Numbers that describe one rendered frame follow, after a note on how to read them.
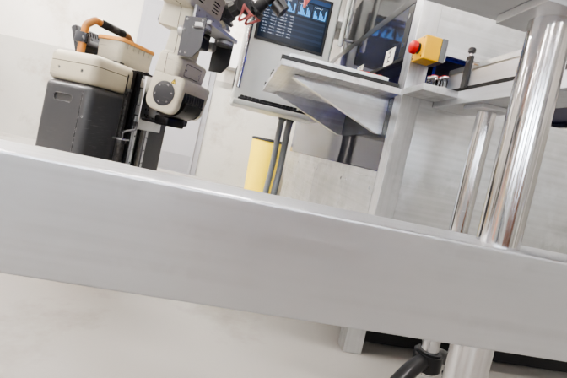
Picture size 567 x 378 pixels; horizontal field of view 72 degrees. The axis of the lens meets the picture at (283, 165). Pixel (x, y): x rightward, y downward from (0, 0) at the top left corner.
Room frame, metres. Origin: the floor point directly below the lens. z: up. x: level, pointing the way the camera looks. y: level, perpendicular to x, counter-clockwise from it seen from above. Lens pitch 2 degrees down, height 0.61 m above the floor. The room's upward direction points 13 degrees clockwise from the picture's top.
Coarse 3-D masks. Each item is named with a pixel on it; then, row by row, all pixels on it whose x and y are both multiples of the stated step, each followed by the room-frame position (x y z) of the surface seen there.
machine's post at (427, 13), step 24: (432, 24) 1.27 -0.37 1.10; (408, 72) 1.27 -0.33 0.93; (408, 96) 1.27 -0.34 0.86; (408, 120) 1.27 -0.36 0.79; (384, 144) 1.32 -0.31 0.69; (408, 144) 1.27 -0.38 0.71; (384, 168) 1.27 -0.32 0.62; (384, 192) 1.27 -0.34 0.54; (384, 216) 1.27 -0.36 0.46; (360, 336) 1.27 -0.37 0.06
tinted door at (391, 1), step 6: (384, 0) 1.70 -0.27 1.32; (390, 0) 1.63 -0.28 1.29; (396, 0) 1.56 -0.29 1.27; (402, 0) 1.48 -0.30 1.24; (408, 0) 1.42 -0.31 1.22; (384, 6) 1.69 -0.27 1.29; (390, 6) 1.61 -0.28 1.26; (396, 6) 1.54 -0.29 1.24; (378, 12) 1.75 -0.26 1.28; (384, 12) 1.67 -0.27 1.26; (390, 12) 1.59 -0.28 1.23; (378, 18) 1.73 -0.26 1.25; (384, 18) 1.65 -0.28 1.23
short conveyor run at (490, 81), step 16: (480, 64) 1.12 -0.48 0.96; (496, 64) 1.00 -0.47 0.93; (512, 64) 0.94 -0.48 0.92; (448, 80) 1.22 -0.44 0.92; (464, 80) 1.11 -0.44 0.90; (480, 80) 1.05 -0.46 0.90; (496, 80) 0.99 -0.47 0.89; (512, 80) 0.93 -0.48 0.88; (464, 96) 1.11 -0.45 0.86; (480, 96) 1.04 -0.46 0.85; (496, 96) 0.97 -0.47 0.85; (560, 96) 0.84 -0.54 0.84; (464, 112) 1.24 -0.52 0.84
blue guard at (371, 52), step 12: (396, 24) 1.47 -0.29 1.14; (372, 36) 1.72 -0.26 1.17; (384, 36) 1.57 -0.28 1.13; (396, 36) 1.44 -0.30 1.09; (408, 36) 1.33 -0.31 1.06; (360, 48) 1.86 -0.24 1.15; (372, 48) 1.69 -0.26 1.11; (384, 48) 1.54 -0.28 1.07; (396, 48) 1.41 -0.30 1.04; (348, 60) 2.03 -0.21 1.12; (360, 60) 1.82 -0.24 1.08; (372, 60) 1.65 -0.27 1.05; (384, 60) 1.51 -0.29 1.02
